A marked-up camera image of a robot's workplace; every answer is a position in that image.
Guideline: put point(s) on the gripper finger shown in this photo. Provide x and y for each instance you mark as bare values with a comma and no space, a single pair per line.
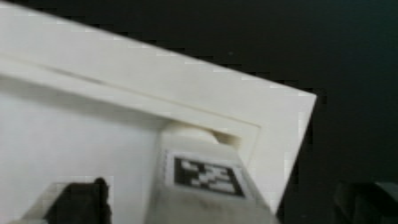
71,204

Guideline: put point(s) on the white square tabletop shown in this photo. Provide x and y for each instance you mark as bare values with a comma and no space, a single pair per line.
94,89

